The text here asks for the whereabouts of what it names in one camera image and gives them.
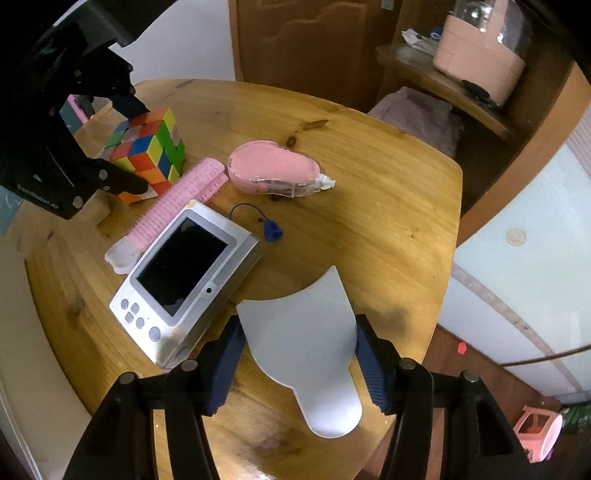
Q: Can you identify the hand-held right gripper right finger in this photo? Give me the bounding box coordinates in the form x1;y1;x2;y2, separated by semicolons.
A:
355;314;539;480

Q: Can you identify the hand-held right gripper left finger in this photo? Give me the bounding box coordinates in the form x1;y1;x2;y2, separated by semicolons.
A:
62;318;247;480

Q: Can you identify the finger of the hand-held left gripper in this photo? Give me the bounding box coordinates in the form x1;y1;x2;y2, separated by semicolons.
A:
88;159;148;197
83;48;151;118

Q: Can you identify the multicoloured puzzle cube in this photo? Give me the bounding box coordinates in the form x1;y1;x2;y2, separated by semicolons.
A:
95;107;186;204

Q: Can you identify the pink ribbed hair roller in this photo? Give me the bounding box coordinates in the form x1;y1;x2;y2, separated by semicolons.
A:
105;157;228;274

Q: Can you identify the white plastic scoop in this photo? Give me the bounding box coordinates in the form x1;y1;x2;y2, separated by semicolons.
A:
235;264;362;438

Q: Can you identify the pink correction tape dispenser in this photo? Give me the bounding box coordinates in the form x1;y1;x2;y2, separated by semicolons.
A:
227;140;336;198

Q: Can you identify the pale sliding wardrobe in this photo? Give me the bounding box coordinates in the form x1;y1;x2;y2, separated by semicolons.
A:
434;115;591;407

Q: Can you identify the pink plastic stool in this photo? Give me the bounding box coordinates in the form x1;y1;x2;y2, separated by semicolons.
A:
513;405;564;462

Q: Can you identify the brown wooden door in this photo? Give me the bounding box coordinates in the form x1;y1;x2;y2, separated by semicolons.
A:
228;0;402;109

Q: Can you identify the pink folded cloth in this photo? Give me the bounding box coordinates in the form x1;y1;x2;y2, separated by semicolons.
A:
367;87;465;155

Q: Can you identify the brown wooden shelf cabinet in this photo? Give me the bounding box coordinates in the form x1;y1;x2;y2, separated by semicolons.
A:
369;0;587;245

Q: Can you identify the white plastic packet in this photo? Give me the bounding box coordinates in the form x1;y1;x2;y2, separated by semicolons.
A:
401;28;439;56

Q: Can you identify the small black object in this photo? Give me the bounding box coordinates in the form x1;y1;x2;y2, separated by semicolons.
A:
462;79;499;109

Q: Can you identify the pink storage basket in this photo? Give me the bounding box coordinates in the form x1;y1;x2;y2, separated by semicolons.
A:
433;0;532;104

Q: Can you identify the silver digital camera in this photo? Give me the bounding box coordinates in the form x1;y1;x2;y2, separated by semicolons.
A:
109;200;264;370

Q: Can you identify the small blue cap with cord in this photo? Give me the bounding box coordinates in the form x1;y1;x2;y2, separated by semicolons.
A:
229;203;283;243

